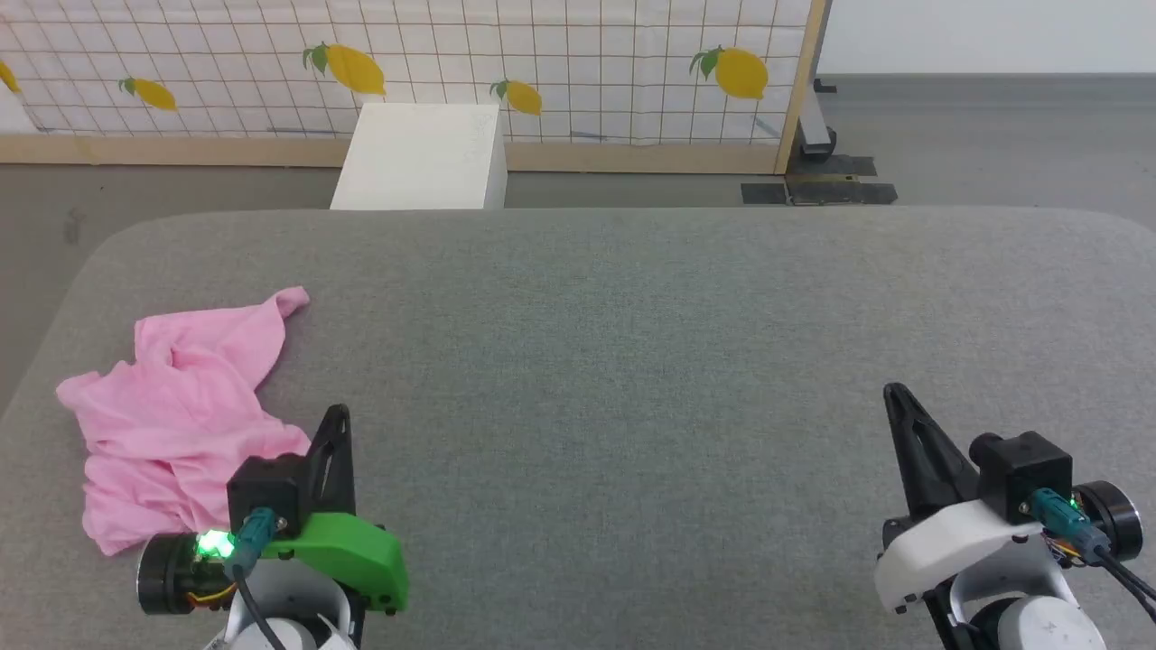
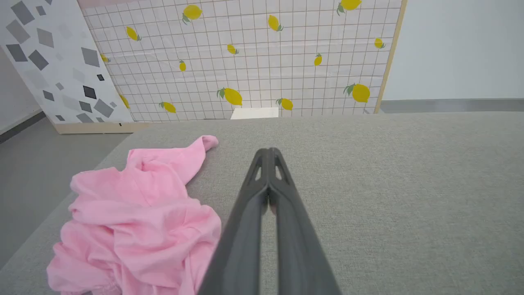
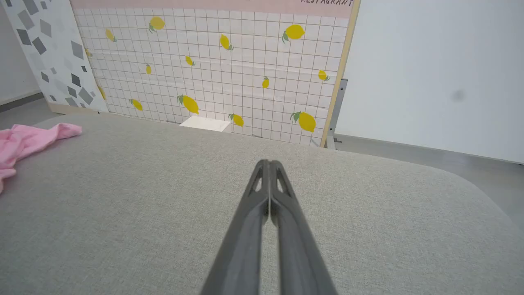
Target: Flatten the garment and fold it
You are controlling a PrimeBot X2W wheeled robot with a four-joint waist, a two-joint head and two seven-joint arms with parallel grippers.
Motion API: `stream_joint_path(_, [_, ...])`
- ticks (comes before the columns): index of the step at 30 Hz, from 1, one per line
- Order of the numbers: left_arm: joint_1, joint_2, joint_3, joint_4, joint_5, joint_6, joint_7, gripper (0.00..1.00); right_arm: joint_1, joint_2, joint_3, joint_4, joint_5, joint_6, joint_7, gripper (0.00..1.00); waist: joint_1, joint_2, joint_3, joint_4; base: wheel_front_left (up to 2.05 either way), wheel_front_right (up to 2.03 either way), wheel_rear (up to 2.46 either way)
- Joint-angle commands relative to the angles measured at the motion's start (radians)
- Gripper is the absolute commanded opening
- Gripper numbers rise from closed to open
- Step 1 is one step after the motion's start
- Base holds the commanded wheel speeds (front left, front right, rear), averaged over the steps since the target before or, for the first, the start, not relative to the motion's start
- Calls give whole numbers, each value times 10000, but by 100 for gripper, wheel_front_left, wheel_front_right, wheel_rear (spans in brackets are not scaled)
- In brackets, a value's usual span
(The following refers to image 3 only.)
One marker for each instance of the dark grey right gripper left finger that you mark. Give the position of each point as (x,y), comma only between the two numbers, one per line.
(245,237)

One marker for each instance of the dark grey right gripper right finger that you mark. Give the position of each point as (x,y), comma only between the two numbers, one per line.
(297,246)

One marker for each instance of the pink cloth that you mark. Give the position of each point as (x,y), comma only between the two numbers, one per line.
(24,141)

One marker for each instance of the white pillar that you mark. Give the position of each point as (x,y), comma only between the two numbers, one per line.
(204,123)

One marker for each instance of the grey fabric sofa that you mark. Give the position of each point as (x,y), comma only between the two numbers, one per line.
(123,213)

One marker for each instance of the grey metal panel support foot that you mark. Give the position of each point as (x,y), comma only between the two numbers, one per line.
(338,110)

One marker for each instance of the grey terrazzo print partition panel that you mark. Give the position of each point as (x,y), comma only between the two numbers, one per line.
(53,53)

